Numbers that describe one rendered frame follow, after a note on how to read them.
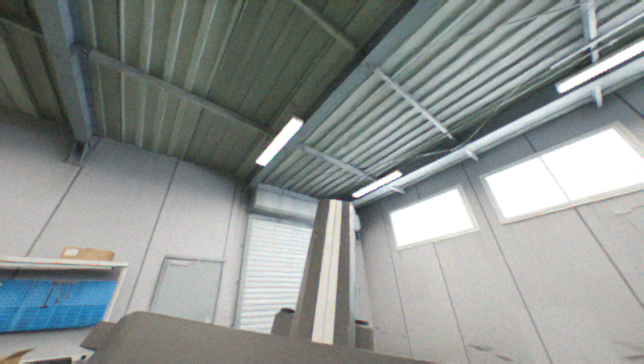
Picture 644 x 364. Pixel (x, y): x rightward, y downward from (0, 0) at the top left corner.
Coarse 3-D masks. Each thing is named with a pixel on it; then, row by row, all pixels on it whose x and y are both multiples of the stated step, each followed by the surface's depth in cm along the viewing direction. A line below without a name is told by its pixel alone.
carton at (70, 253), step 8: (64, 248) 262; (72, 248) 266; (80, 248) 270; (88, 248) 274; (64, 256) 259; (72, 256) 263; (80, 256) 267; (88, 256) 271; (96, 256) 275; (104, 256) 280; (112, 256) 298
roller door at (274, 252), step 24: (264, 216) 485; (264, 240) 464; (288, 240) 503; (264, 264) 442; (288, 264) 476; (240, 288) 392; (264, 288) 424; (288, 288) 454; (240, 312) 376; (264, 312) 404; (360, 312) 539
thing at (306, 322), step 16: (320, 208) 10; (320, 224) 9; (320, 240) 8; (320, 256) 8; (304, 272) 7; (320, 272) 7; (304, 288) 7; (320, 288) 7; (304, 304) 6; (320, 304) 6; (288, 320) 7; (304, 320) 6; (320, 320) 6; (288, 336) 6; (304, 336) 6; (320, 336) 6
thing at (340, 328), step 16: (336, 208) 10; (352, 208) 10; (336, 224) 9; (352, 224) 9; (336, 240) 8; (352, 240) 8; (336, 256) 8; (352, 256) 8; (336, 272) 7; (352, 272) 7; (336, 288) 7; (352, 288) 7; (336, 304) 6; (352, 304) 6; (336, 320) 6; (352, 320) 6; (336, 336) 6; (352, 336) 6; (368, 336) 6
